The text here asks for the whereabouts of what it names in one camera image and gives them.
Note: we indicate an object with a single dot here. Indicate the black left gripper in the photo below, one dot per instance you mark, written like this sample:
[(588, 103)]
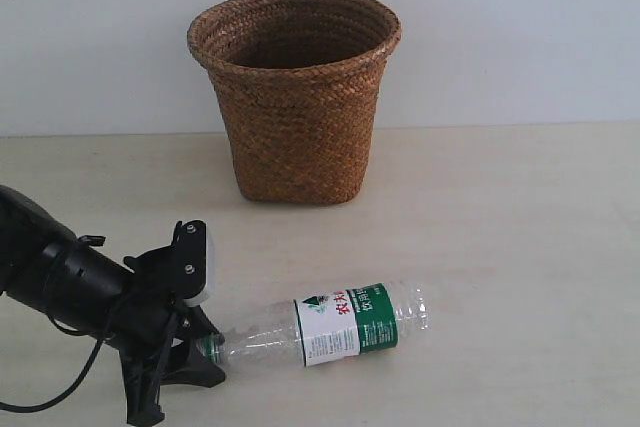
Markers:
[(160, 340)]

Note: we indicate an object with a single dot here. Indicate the clear plastic water bottle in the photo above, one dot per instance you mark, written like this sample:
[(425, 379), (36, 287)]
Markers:
[(321, 328)]

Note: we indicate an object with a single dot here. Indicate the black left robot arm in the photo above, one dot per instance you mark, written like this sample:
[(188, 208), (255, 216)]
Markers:
[(47, 267)]

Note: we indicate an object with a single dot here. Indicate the brown woven wicker basket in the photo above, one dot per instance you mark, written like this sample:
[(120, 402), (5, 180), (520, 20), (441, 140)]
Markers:
[(297, 84)]

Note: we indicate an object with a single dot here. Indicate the black and white wrist camera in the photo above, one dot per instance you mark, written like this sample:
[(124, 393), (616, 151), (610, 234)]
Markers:
[(191, 272)]

